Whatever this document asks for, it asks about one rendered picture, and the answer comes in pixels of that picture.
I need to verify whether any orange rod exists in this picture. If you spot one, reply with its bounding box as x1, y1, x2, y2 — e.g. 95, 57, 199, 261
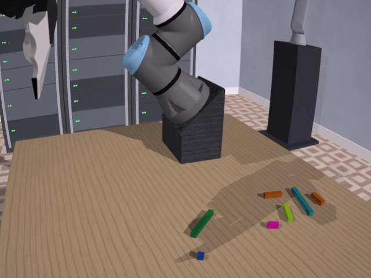
264, 191, 283, 199
310, 192, 325, 206

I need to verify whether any small magenta block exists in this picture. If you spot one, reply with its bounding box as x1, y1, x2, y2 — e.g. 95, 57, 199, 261
267, 221, 279, 229

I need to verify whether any turquoise rod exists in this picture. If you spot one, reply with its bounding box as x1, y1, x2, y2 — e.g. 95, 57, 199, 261
291, 187, 314, 216

